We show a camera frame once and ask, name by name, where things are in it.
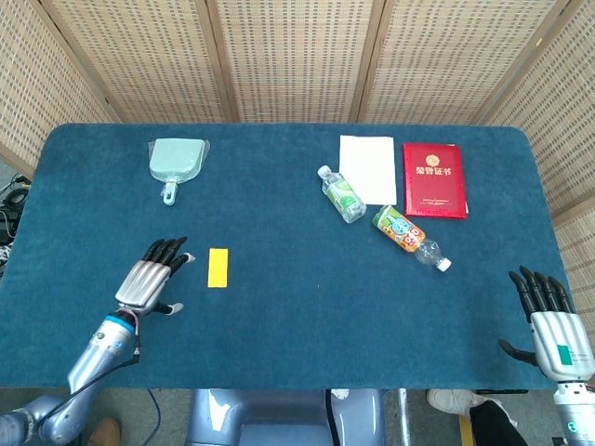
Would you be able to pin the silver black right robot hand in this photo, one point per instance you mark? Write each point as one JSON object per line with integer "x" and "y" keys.
{"x": 555, "y": 339}

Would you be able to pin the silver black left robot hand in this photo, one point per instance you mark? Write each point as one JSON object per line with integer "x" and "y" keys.
{"x": 141, "y": 282}

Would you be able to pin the yellow rectangular block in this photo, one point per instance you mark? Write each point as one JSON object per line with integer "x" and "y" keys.
{"x": 218, "y": 268}

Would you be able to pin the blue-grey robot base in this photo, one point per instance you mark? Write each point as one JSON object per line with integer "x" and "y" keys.
{"x": 279, "y": 418}

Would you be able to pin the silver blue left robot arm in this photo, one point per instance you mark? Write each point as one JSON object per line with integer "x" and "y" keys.
{"x": 70, "y": 371}

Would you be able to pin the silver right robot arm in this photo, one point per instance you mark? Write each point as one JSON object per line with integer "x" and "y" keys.
{"x": 576, "y": 411}

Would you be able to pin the black trouser leg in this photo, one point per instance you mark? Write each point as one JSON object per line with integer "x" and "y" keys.
{"x": 493, "y": 425}

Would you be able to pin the white sneaker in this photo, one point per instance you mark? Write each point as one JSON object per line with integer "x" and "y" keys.
{"x": 453, "y": 400}

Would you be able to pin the mint green dustpan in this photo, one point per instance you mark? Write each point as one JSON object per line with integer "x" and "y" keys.
{"x": 175, "y": 162}

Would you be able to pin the brown shoe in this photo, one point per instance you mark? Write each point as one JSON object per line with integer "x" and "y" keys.
{"x": 106, "y": 431}

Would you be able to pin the blue table cloth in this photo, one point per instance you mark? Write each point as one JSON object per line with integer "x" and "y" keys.
{"x": 297, "y": 297}

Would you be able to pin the metal table leg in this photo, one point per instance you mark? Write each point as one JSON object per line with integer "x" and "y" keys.
{"x": 403, "y": 415}

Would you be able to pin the orange cartoon-label drink bottle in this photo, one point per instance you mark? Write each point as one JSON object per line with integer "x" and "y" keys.
{"x": 409, "y": 236}

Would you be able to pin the red certificate book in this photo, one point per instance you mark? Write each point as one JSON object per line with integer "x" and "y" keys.
{"x": 434, "y": 180}

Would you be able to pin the clear green-label water bottle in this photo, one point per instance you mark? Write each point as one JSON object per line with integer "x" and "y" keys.
{"x": 341, "y": 193}

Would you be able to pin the white paper sheet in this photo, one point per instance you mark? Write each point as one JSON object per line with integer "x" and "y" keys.
{"x": 367, "y": 169}

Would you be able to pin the bamboo folding screen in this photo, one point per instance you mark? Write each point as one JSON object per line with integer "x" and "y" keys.
{"x": 297, "y": 56}

